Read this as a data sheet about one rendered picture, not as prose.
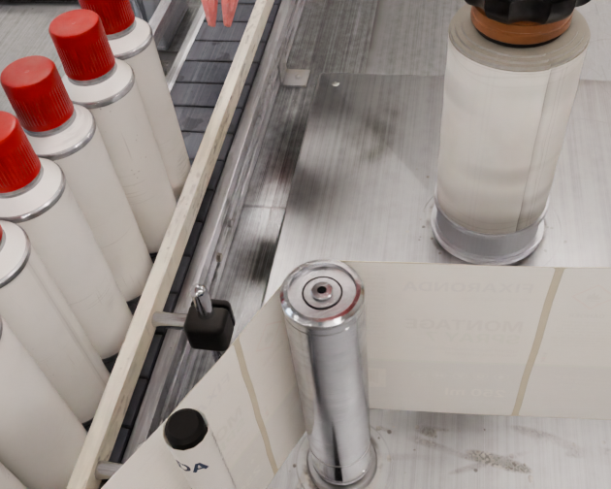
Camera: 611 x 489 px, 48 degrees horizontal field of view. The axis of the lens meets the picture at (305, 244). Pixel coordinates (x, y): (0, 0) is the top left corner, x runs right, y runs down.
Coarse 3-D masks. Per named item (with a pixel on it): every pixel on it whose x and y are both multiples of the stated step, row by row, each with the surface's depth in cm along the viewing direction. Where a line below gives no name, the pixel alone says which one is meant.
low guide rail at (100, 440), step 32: (256, 32) 72; (224, 96) 65; (224, 128) 64; (192, 192) 57; (192, 224) 57; (160, 256) 53; (160, 288) 51; (128, 352) 48; (128, 384) 47; (96, 416) 45; (96, 448) 43; (96, 480) 43
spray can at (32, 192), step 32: (0, 128) 37; (0, 160) 37; (32, 160) 39; (0, 192) 39; (32, 192) 39; (64, 192) 41; (32, 224) 40; (64, 224) 42; (64, 256) 43; (96, 256) 46; (64, 288) 44; (96, 288) 46; (96, 320) 48; (128, 320) 51
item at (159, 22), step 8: (168, 0) 68; (176, 0) 69; (160, 8) 68; (168, 8) 68; (176, 8) 69; (152, 16) 67; (160, 16) 66; (168, 16) 68; (152, 24) 66; (160, 24) 66; (168, 24) 68; (152, 32) 65; (160, 32) 66; (160, 40) 66
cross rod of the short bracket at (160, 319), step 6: (156, 312) 50; (162, 312) 50; (168, 312) 50; (174, 312) 50; (156, 318) 50; (162, 318) 50; (168, 318) 50; (174, 318) 50; (180, 318) 50; (156, 324) 50; (162, 324) 50; (168, 324) 50; (174, 324) 50; (180, 324) 50
